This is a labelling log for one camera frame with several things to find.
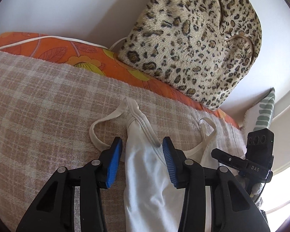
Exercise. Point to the beige plaid blanket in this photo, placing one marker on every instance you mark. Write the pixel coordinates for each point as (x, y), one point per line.
(50, 101)

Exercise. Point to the leopard print cushion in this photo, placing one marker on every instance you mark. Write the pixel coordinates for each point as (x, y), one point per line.
(183, 41)

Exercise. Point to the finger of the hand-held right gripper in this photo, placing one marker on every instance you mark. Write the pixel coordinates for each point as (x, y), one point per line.
(228, 160)

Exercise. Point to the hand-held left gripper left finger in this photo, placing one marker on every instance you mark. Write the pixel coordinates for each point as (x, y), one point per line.
(113, 164)

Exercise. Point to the green striped pillow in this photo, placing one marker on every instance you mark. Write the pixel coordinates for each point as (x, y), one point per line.
(262, 116)

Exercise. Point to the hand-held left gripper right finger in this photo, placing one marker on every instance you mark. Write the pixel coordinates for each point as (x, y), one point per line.
(169, 164)

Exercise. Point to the white camisole top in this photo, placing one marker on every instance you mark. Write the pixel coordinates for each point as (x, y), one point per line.
(145, 186)

